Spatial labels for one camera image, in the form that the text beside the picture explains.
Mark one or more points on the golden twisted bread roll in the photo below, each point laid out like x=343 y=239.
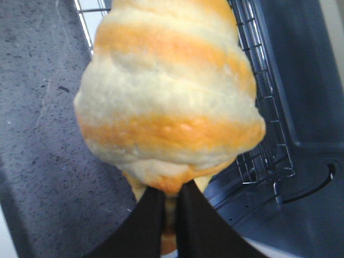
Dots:
x=166 y=107

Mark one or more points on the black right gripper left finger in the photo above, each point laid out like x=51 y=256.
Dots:
x=140 y=234

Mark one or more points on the white Toshiba toaster oven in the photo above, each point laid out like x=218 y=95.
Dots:
x=285 y=197

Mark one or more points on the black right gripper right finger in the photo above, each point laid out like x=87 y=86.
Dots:
x=202 y=232

